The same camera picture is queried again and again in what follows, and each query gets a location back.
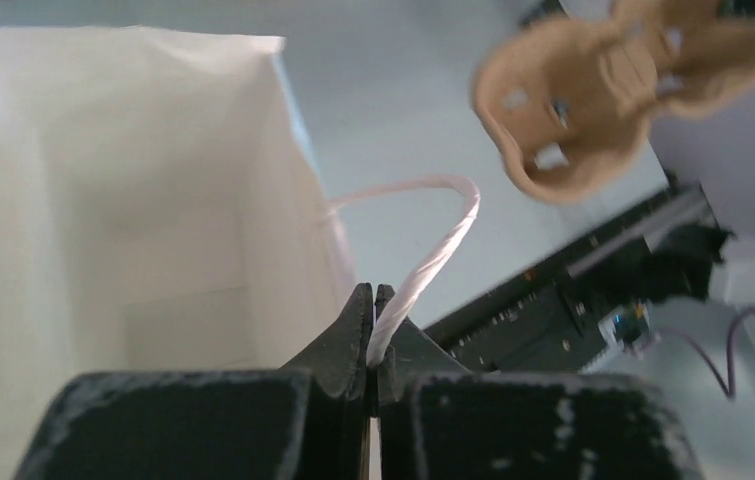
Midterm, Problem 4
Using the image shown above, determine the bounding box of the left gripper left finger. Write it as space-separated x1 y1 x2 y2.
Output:
15 283 374 479

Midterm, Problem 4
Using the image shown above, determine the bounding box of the light blue paper bag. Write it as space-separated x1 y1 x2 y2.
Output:
0 26 480 479

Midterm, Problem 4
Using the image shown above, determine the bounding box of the brown two-cup carrier tray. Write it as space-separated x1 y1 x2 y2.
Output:
471 1 755 204

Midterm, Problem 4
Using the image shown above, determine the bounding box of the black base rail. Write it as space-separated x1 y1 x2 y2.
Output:
425 186 729 372

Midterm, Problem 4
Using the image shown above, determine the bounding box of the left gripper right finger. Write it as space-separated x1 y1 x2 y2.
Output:
375 320 702 479

